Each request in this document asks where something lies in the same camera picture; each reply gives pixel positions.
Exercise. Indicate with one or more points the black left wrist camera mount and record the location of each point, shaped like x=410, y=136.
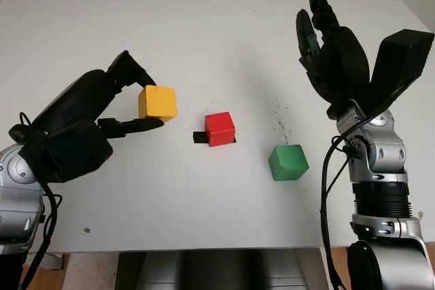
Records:
x=74, y=154

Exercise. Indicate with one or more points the red wooden block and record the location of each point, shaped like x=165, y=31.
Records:
x=219, y=128

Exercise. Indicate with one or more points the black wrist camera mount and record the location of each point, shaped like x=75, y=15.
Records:
x=401, y=62
x=74, y=154

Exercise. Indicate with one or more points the black tape strip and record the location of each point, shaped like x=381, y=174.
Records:
x=200, y=137

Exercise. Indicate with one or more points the green wooden block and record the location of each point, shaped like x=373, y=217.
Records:
x=287, y=164

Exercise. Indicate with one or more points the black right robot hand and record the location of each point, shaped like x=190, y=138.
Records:
x=343, y=62

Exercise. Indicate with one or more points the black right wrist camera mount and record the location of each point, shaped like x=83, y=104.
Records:
x=401, y=62

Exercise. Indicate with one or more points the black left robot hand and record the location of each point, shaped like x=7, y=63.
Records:
x=78, y=100

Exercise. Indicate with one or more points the yellow wooden block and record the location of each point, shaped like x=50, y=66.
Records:
x=158, y=101

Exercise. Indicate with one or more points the dark grey robot torso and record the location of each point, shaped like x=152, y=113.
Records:
x=217, y=269

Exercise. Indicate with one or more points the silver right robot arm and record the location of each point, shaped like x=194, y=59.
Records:
x=384, y=154

